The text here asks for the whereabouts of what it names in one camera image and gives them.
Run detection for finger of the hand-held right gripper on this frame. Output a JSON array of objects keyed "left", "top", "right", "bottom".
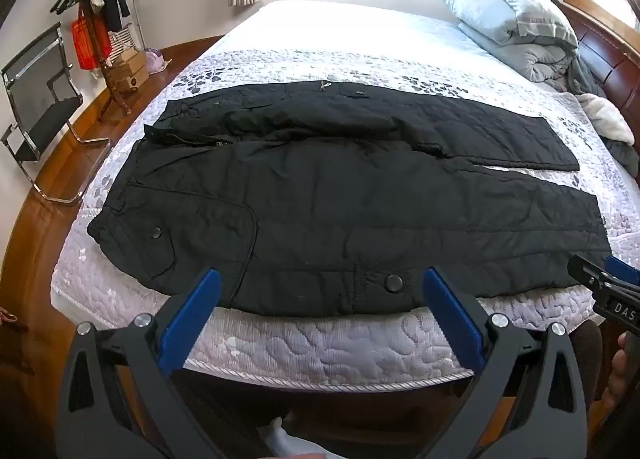
[{"left": 567, "top": 254, "right": 640, "bottom": 296}]

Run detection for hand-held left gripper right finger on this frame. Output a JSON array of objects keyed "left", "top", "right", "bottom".
[{"left": 422, "top": 266, "right": 589, "bottom": 459}]

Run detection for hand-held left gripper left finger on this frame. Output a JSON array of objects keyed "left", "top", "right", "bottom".
[{"left": 57, "top": 267, "right": 232, "bottom": 459}]

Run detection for black pants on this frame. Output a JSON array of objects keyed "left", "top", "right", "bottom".
[{"left": 87, "top": 80, "right": 612, "bottom": 315}]

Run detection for person's right hand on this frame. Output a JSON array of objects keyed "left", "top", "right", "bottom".
[{"left": 601, "top": 331, "right": 632, "bottom": 407}]

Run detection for white fleece blanket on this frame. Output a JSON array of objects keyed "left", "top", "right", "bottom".
[{"left": 577, "top": 93, "right": 636, "bottom": 144}]

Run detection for pale cloth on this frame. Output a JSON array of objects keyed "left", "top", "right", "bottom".
[{"left": 256, "top": 416, "right": 326, "bottom": 459}]

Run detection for dark grey garment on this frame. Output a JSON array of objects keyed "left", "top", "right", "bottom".
[{"left": 565, "top": 56, "right": 640, "bottom": 177}]

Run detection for folded grey comforter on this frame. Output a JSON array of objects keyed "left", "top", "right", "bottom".
[{"left": 457, "top": 21, "right": 582, "bottom": 86}]

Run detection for dark wooden headboard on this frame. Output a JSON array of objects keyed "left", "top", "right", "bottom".
[{"left": 550, "top": 0, "right": 640, "bottom": 152}]

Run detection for large cardboard box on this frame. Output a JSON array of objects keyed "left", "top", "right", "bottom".
[{"left": 113, "top": 61, "right": 151, "bottom": 93}]

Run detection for wooden coat rack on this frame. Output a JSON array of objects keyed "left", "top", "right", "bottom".
[{"left": 50, "top": 0, "right": 133, "bottom": 122}]

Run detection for black mesh office chair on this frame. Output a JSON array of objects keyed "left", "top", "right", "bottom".
[{"left": 0, "top": 21, "right": 112, "bottom": 206}]

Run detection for pink plastic basin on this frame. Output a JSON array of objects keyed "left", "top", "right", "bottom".
[{"left": 144, "top": 50, "right": 172, "bottom": 74}]

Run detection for small cardboard box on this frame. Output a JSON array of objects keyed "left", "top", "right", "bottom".
[{"left": 107, "top": 47, "right": 142, "bottom": 72}]

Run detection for light blue pillow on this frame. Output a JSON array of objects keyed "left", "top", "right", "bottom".
[{"left": 442, "top": 0, "right": 581, "bottom": 47}]

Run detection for red bag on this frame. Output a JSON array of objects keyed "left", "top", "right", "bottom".
[{"left": 71, "top": 6, "right": 112, "bottom": 72}]

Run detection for bed with quilted floral cover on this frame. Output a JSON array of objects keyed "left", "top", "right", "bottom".
[{"left": 50, "top": 0, "right": 640, "bottom": 388}]

